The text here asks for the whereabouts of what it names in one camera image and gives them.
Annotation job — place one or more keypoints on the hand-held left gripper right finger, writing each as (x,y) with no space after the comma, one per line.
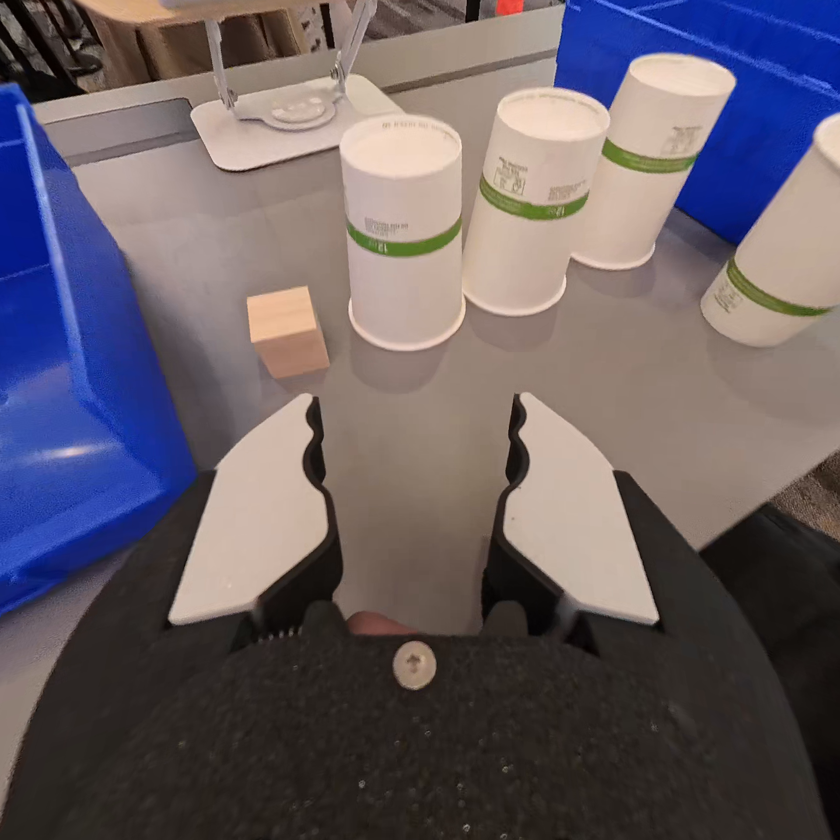
(577,525)

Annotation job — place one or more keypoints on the wooden cube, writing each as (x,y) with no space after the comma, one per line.
(287,331)

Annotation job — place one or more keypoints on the white paper cup green band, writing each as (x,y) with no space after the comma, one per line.
(403,289)
(636,210)
(518,256)
(781,249)

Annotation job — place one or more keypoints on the orange cone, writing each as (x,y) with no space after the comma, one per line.
(510,6)

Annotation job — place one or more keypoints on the person's dark trousers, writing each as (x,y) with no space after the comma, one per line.
(787,577)

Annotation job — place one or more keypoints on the blue plastic bin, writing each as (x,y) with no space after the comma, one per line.
(774,65)
(65,394)

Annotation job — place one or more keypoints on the white metal stand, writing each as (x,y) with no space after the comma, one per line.
(295,144)

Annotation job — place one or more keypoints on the tan cardboard box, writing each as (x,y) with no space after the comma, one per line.
(170,49)

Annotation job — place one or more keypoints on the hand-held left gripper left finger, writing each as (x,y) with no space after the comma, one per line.
(256,525)

